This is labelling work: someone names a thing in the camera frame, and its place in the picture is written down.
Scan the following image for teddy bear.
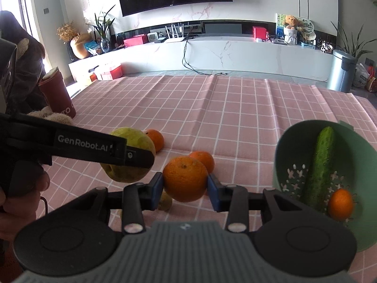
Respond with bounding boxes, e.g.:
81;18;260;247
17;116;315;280
283;15;299;45

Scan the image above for pink checked tablecloth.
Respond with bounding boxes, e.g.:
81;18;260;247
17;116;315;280
38;73;377;283

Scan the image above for potted floor plant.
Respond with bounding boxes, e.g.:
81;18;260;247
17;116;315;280
331;22;376;61

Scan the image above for green cucumber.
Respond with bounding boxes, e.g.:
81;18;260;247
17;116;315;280
300;126;336;212

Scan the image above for pink box on cabinet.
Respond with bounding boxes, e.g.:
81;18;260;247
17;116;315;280
123;34;149;47

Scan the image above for black power cable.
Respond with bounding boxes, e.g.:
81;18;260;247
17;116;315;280
181;38;229;77

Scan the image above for beige fuzzy sleeve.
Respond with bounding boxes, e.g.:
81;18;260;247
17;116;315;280
28;106;74;126

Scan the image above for green colander bowl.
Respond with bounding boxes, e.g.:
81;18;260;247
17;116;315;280
273;120;376;251

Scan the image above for silver pedal trash bin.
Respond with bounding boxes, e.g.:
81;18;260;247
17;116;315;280
327;50;357;93

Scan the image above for white marble tv cabinet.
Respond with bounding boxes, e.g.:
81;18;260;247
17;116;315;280
69;37;332;85

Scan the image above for round decorative fan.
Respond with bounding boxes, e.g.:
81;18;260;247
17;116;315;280
297;17;316;41

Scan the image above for orange front large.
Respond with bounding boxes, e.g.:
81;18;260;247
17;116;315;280
162;157;208;203

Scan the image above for small brown fruit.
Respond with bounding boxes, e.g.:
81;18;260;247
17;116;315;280
158;190;172;212

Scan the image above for red box on cabinet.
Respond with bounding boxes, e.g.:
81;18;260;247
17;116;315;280
252;26;268;41

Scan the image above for person's left hand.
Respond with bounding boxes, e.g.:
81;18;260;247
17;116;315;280
0;170;51;242

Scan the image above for white wifi router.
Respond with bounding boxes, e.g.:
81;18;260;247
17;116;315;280
165;24;185;43

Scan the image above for green plant in glass vase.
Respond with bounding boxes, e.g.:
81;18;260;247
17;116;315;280
87;5;115;53

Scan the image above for red thermos bottle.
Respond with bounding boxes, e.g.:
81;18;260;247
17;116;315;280
38;67;76;118

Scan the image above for orange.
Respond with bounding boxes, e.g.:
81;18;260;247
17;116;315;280
188;151;215;174
327;188;354;222
145;129;165;153

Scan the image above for red box on floor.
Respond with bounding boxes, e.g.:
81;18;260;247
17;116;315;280
101;65;123;80

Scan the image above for yellow-green pear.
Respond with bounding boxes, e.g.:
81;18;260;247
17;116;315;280
101;127;156;183

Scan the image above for orange vase dried flowers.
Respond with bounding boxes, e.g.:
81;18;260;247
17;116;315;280
57;22;92;59

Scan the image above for white plastic bag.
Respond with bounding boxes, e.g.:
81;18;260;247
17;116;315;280
353;63;370;88

